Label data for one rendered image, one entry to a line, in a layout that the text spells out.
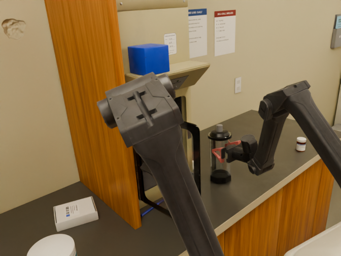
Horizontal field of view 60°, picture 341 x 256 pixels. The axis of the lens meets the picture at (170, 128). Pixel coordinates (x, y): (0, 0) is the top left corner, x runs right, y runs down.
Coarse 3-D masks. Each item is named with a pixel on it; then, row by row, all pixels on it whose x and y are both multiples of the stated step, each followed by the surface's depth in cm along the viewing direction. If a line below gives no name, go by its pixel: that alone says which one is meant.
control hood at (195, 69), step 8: (176, 64) 114; (184, 64) 113; (192, 64) 112; (200, 64) 111; (208, 64) 112; (168, 72) 101; (176, 72) 102; (184, 72) 105; (192, 72) 109; (200, 72) 114; (128, 80) 101; (192, 80) 117
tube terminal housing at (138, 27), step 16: (128, 16) 98; (144, 16) 102; (160, 16) 106; (176, 16) 111; (128, 32) 99; (144, 32) 103; (160, 32) 108; (176, 32) 113; (128, 64) 102; (176, 96) 121
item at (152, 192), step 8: (184, 128) 90; (192, 128) 88; (184, 136) 91; (192, 136) 89; (184, 144) 92; (192, 144) 90; (192, 152) 91; (192, 160) 92; (192, 168) 93; (144, 176) 113; (152, 176) 110; (144, 184) 115; (152, 184) 111; (200, 184) 94; (144, 192) 117; (152, 192) 113; (200, 192) 95; (144, 200) 119; (152, 200) 115; (160, 200) 111; (160, 208) 113
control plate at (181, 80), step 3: (177, 78) 106; (180, 78) 108; (183, 78) 110; (186, 78) 111; (171, 81) 106; (174, 81) 107; (180, 81) 111; (183, 81) 112; (174, 84) 110; (177, 84) 112; (180, 84) 113; (174, 87) 113; (177, 87) 114
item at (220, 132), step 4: (220, 124) 133; (216, 128) 134; (220, 128) 132; (212, 132) 133; (216, 132) 133; (220, 132) 132; (224, 132) 132; (228, 132) 133; (212, 136) 132; (216, 136) 131; (220, 136) 130; (224, 136) 130
